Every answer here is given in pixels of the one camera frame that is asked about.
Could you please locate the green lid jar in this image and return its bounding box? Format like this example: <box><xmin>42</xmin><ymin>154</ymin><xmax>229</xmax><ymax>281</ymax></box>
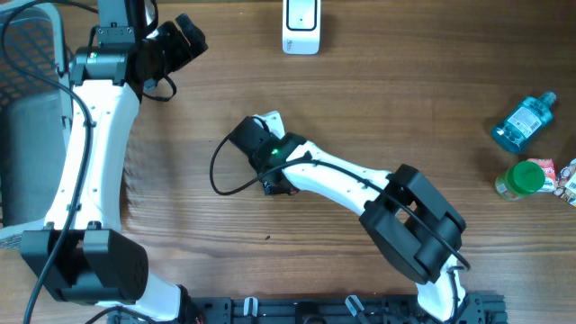
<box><xmin>495</xmin><ymin>161</ymin><xmax>545</xmax><ymax>201</ymax></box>

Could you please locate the grey plastic mesh basket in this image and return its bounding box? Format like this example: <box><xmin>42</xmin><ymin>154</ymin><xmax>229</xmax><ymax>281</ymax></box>
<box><xmin>1</xmin><ymin>1</ymin><xmax>72</xmax><ymax>249</ymax></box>

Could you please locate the blue mouthwash bottle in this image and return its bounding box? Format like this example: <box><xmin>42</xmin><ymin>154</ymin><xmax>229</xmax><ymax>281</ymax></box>
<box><xmin>490</xmin><ymin>91</ymin><xmax>557</xmax><ymax>154</ymax></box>

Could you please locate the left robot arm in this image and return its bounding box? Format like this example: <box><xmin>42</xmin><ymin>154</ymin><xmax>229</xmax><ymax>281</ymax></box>
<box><xmin>20</xmin><ymin>12</ymin><xmax>208</xmax><ymax>323</ymax></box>

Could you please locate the red tissue pack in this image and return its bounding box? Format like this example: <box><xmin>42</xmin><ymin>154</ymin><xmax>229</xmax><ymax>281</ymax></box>
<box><xmin>528</xmin><ymin>158</ymin><xmax>557</xmax><ymax>193</ymax></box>

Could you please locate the white barcode scanner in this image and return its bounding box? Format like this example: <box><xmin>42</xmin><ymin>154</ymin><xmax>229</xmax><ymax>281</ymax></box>
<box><xmin>282</xmin><ymin>0</ymin><xmax>321</xmax><ymax>55</ymax></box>

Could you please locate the beige snack bag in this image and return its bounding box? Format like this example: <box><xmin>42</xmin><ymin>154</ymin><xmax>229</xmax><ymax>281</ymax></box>
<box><xmin>553</xmin><ymin>159</ymin><xmax>576</xmax><ymax>206</ymax></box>

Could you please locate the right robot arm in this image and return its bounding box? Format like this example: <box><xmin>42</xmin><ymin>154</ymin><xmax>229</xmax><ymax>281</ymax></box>
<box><xmin>228</xmin><ymin>116</ymin><xmax>470</xmax><ymax>322</ymax></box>

